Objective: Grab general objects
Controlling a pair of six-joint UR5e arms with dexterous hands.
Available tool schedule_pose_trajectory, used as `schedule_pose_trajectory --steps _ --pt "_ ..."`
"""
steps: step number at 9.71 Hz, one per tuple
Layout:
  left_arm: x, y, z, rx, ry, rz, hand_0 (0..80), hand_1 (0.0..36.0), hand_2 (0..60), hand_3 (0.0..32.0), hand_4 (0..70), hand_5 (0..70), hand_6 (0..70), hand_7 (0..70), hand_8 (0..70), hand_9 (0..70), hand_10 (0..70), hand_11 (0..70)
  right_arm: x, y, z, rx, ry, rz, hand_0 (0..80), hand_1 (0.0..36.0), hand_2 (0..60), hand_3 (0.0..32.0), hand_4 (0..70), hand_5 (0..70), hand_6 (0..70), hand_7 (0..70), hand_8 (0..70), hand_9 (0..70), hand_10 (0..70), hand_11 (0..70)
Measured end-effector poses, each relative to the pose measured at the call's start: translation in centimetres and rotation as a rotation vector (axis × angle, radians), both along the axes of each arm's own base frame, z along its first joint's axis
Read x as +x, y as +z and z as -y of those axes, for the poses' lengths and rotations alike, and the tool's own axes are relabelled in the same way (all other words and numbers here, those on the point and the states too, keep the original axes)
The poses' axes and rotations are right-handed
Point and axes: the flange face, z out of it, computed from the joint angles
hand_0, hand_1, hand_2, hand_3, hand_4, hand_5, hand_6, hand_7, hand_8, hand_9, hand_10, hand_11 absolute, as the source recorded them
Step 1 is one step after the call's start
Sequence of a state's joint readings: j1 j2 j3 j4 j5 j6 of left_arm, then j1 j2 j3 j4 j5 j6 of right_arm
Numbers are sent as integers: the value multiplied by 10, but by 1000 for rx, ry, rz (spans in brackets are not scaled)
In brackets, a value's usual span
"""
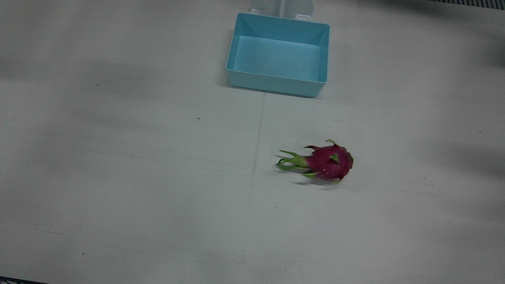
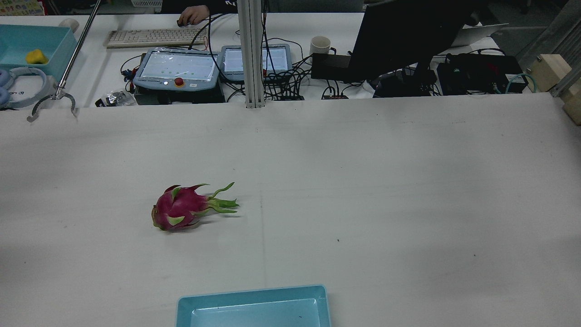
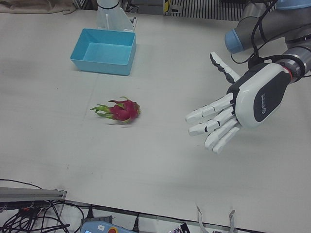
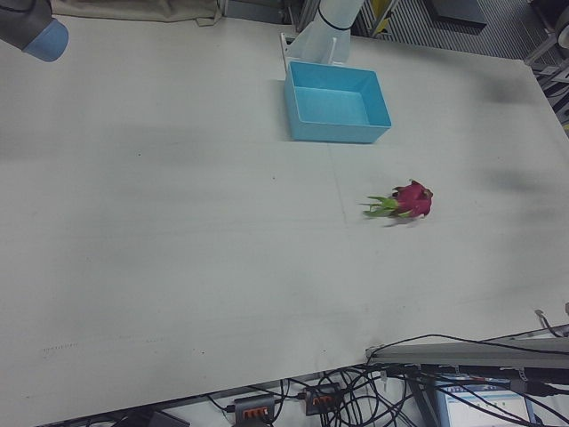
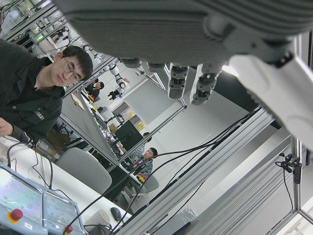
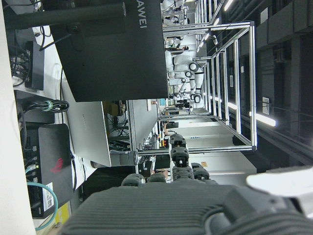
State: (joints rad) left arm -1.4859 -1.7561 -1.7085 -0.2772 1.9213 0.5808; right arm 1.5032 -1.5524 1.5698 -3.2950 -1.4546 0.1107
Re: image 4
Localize red dragon fruit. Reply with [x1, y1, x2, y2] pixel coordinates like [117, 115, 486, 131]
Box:
[360, 178, 435, 220]

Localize light blue plastic box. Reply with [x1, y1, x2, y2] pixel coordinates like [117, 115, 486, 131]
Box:
[283, 60, 393, 145]

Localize black hub orange ports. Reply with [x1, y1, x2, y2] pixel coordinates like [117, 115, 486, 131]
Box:
[298, 384, 343, 417]
[224, 393, 279, 423]

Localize black box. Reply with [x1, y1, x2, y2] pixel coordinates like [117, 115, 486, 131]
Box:
[144, 409, 188, 427]

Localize beige cloth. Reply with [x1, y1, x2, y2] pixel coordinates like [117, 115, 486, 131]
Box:
[52, 0, 223, 24]

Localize black flat plate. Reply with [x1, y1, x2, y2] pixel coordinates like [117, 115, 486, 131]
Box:
[429, 0, 488, 23]

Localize white stand post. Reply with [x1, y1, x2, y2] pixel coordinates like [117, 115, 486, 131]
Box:
[278, 0, 365, 81]

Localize long black cable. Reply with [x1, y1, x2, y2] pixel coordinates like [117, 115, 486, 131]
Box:
[371, 333, 569, 357]

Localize aluminium profile post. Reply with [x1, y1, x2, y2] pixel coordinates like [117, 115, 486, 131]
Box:
[365, 341, 569, 370]

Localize yellow bracket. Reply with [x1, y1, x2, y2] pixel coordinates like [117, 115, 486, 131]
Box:
[371, 0, 389, 37]

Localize thin cable with connector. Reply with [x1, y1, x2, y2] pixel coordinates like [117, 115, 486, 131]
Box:
[534, 309, 569, 339]

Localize aluminium frame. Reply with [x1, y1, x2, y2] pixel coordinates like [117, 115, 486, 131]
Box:
[526, 24, 569, 93]

